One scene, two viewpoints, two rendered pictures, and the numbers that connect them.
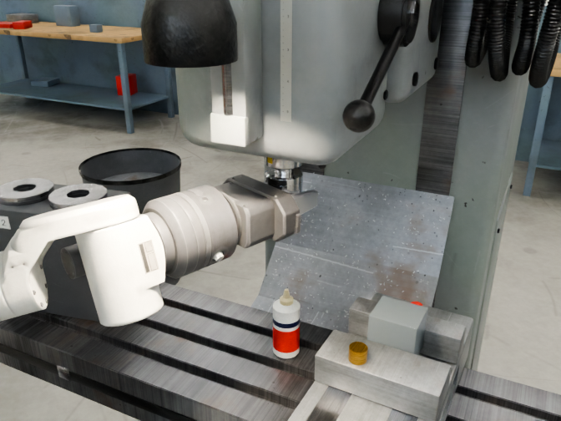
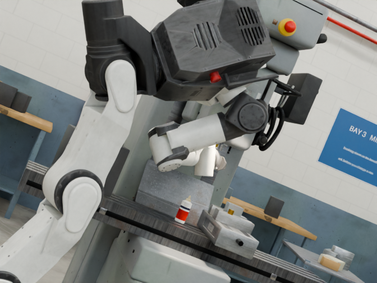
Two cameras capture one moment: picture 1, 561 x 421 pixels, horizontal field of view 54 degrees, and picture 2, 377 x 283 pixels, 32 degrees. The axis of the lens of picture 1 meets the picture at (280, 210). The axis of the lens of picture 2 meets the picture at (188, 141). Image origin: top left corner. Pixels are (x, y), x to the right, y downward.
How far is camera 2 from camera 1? 203 cm
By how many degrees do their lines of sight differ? 44
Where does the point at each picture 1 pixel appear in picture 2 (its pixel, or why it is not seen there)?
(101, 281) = (208, 161)
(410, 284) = (196, 217)
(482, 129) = (231, 162)
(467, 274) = not seen: hidden behind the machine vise
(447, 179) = (213, 178)
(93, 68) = not seen: outside the picture
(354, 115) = (265, 139)
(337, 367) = (225, 215)
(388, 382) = (240, 220)
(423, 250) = (201, 204)
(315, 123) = (249, 138)
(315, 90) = not seen: hidden behind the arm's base
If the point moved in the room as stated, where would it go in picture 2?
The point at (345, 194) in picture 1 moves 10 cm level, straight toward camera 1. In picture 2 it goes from (171, 175) to (182, 181)
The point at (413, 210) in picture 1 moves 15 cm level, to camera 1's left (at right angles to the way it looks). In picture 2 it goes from (198, 187) to (173, 178)
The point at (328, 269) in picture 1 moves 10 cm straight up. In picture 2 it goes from (162, 205) to (172, 183)
